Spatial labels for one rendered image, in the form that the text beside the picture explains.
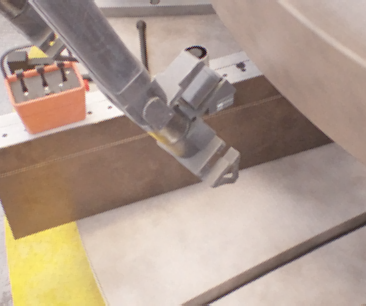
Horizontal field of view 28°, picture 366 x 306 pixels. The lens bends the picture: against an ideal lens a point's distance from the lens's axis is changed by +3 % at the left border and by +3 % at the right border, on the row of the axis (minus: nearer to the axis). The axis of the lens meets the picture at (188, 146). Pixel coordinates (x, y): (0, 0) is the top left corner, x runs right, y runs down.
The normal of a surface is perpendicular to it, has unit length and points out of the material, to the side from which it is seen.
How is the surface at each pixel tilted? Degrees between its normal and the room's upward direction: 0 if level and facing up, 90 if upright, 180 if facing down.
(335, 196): 0
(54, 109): 97
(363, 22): 32
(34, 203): 90
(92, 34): 91
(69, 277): 0
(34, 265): 0
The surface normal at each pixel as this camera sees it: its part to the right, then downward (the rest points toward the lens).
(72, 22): 0.60, 0.53
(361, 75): -0.84, 0.43
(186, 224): -0.08, -0.72
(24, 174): 0.32, 0.63
